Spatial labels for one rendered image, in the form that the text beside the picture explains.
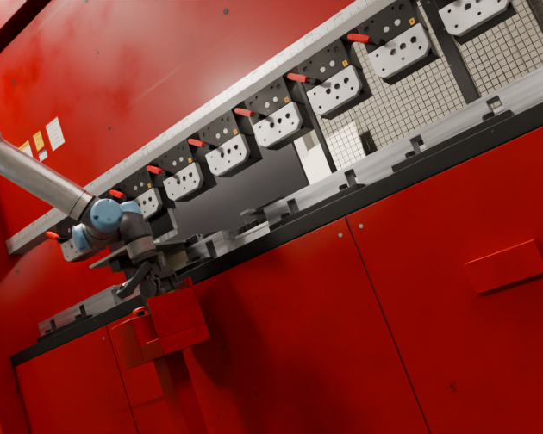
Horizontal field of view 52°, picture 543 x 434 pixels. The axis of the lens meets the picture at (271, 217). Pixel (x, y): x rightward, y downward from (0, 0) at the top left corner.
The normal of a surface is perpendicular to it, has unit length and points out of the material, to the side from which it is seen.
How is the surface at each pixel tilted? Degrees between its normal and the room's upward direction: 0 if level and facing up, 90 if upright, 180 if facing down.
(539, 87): 90
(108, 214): 90
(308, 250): 90
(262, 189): 90
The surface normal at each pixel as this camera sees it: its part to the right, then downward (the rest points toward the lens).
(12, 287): 0.77, -0.38
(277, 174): -0.54, 0.04
